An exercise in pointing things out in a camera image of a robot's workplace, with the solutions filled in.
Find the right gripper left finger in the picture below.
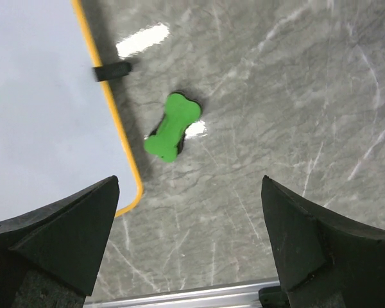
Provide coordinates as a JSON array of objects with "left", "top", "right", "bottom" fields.
[{"left": 0, "top": 175, "right": 119, "bottom": 307}]

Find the green bone-shaped eraser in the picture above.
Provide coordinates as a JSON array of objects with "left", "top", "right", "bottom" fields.
[{"left": 144, "top": 92, "right": 202, "bottom": 162}]

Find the aluminium front rail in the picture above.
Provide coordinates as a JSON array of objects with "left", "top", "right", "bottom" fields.
[{"left": 84, "top": 278, "right": 279, "bottom": 308}]

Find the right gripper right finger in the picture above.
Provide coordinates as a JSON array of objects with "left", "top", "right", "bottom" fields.
[{"left": 261, "top": 176, "right": 385, "bottom": 307}]

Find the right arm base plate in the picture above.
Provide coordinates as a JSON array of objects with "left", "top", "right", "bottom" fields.
[{"left": 258, "top": 286, "right": 291, "bottom": 308}]

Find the yellow-framed whiteboard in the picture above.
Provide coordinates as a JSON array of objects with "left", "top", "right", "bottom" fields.
[{"left": 0, "top": 1, "right": 143, "bottom": 221}]

